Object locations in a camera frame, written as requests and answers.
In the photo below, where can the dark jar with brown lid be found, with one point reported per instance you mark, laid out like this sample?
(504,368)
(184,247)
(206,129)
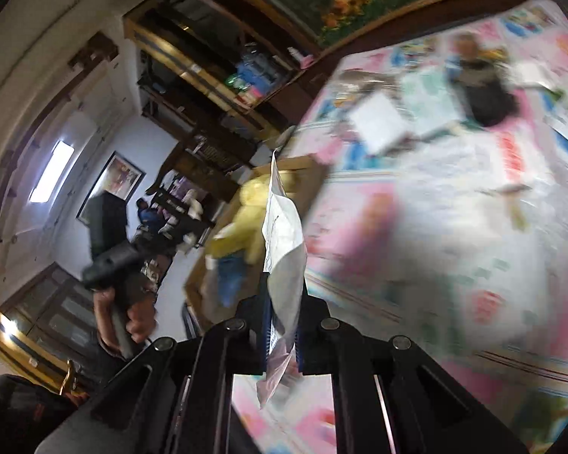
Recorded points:
(487,94)

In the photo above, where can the yellow plush toy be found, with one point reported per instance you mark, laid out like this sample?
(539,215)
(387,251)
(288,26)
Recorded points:
(248,213)

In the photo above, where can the small white packet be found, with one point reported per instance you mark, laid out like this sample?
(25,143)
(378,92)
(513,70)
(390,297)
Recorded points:
(530,74)

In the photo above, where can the wooden glass door cabinet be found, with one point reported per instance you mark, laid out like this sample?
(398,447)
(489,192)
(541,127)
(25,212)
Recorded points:
(52,307)

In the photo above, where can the cardboard box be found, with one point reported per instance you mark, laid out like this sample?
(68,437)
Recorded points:
(312,182)

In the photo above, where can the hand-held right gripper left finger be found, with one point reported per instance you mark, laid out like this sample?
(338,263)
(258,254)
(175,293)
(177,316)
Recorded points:
(265,326)

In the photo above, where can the person's left hand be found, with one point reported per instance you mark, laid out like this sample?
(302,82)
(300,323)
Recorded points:
(141,317)

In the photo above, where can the silver brown packet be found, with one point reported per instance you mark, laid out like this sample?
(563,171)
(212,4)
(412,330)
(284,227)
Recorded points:
(359,80)

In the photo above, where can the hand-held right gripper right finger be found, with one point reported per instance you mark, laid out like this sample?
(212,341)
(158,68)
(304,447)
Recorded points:
(299,354)

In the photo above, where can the bright rectangular light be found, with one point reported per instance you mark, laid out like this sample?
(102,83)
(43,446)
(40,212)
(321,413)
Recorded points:
(52,172)

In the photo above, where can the wooden headboard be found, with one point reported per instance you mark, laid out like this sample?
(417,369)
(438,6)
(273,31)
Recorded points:
(333,61)

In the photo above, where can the wooden shelf cabinet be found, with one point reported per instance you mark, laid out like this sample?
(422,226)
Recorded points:
(189,73)

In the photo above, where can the blue container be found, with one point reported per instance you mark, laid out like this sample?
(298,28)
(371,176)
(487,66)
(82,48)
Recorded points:
(256,68)

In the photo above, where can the white square packet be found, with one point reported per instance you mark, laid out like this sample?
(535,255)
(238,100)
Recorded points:
(376,123)

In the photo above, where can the blue soft item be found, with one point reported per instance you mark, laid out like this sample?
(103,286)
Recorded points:
(232,279)

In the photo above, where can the printed blanket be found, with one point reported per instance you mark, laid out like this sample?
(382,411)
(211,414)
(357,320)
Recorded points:
(454,246)

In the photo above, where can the green and white packet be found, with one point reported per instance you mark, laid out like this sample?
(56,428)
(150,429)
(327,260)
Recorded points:
(426,104)

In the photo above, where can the framed wall picture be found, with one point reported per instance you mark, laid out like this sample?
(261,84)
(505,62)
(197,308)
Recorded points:
(120,182)

